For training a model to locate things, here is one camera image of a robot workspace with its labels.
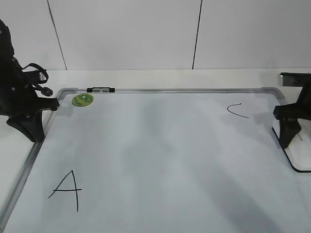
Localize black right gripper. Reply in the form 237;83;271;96
273;83;311;149

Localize white board eraser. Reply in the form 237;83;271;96
283;119;311;173

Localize white board with metal frame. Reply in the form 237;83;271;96
0;88;311;233

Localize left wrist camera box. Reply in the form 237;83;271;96
24;70;49;84

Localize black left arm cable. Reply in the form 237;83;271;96
21;63;53;97

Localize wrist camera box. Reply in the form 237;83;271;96
279;72;311;87
24;70;49;84

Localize round green magnet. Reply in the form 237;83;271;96
71;93;94;107

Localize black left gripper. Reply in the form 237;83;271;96
0;21;59;142

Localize black board hanging clip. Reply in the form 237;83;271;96
86;87;115;93

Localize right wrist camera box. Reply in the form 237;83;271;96
279;72;311;87

